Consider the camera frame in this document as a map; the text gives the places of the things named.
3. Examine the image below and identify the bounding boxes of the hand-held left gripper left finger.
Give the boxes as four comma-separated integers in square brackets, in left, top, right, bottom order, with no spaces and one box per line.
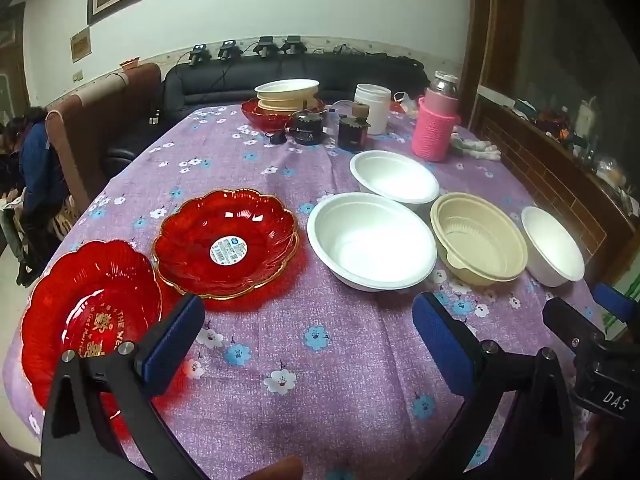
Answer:
[41,294,206,480]

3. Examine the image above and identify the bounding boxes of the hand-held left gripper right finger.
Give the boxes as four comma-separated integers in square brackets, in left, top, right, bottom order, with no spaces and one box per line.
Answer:
[412,291,576,480]

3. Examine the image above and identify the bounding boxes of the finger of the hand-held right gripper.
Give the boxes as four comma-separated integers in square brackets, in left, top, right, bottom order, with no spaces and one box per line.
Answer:
[595,282,640,317]
[542,297,608,361]

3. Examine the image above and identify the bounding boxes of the beige plastic bowl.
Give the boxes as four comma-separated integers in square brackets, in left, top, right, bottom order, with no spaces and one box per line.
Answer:
[430,192,528,287]

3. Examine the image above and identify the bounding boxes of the large white foam bowl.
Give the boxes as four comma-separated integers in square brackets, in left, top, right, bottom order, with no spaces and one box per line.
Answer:
[307,192,438,292]

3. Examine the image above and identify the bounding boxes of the stack of plates and dishes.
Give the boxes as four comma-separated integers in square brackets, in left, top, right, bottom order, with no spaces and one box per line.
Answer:
[256,91,319,114]

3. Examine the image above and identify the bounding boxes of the small white foam bowl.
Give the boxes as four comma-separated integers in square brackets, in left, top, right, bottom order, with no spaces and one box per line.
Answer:
[521,206,586,288]

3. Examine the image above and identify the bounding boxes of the purple floral tablecloth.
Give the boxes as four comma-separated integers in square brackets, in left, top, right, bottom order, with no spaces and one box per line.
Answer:
[2,102,608,480]

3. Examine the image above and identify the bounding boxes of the red plate with gold rim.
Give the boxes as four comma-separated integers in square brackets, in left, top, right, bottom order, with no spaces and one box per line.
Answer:
[152,189,300,301]

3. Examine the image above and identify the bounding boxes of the red plate with gold lettering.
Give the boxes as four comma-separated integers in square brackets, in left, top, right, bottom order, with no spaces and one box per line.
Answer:
[20,240,163,436]

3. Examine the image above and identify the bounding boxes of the medium white foam bowl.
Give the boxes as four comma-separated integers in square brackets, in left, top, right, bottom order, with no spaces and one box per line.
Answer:
[349,150,441,213]

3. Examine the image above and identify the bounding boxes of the white gloves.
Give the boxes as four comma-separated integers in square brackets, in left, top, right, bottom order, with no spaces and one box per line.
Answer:
[450,134,501,162]

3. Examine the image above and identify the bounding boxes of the flask in pink knit sleeve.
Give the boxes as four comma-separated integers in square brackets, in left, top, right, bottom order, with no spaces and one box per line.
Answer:
[411,71,461,162]

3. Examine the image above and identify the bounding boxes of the dark jar with cork lid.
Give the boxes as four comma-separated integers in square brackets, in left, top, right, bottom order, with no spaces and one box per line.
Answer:
[337,102,372,153]

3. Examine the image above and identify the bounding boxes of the brown armchair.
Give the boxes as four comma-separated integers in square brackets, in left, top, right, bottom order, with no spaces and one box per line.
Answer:
[45,62,163,211]

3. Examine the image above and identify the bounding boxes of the clear plastic bag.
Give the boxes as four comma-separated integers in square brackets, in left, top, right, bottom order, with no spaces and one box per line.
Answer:
[391,91,427,117]

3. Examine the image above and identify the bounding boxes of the white plastic container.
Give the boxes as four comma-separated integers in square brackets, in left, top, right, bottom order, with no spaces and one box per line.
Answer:
[354,84,392,135]

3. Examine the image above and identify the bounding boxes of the black jar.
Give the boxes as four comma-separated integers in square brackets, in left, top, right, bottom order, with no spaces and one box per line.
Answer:
[287,109,327,147]

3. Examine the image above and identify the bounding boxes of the black leather sofa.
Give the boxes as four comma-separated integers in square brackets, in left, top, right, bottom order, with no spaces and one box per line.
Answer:
[105,50,431,176]

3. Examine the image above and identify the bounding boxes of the wooden glass-panel doors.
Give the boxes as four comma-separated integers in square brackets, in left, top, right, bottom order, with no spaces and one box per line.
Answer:
[0,2,28,111]

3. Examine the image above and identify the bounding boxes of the black cable bundle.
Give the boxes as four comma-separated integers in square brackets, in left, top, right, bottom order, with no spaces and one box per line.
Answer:
[310,42,391,59]

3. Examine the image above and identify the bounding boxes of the small wall plaque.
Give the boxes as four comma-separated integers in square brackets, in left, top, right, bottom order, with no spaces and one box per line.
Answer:
[70,30,92,63]

